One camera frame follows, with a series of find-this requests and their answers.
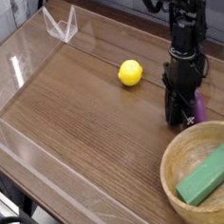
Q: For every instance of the purple toy eggplant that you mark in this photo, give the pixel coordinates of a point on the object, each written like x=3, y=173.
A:
x=199, y=110

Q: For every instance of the yellow toy lemon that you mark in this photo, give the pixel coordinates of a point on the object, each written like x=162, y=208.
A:
x=130, y=72

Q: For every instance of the green rectangular block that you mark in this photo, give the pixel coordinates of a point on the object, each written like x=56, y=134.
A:
x=205, y=178

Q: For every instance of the brown wooden bowl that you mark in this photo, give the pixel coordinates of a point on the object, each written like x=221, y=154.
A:
x=184, y=153

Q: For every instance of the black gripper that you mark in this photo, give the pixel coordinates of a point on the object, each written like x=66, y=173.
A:
x=181, y=77

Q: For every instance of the clear acrylic corner bracket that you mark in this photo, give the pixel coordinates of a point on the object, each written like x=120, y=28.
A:
x=63, y=30

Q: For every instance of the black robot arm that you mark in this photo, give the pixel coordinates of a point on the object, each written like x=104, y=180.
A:
x=187, y=23

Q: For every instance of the clear acrylic tray wall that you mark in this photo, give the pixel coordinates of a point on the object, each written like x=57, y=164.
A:
x=58, y=188

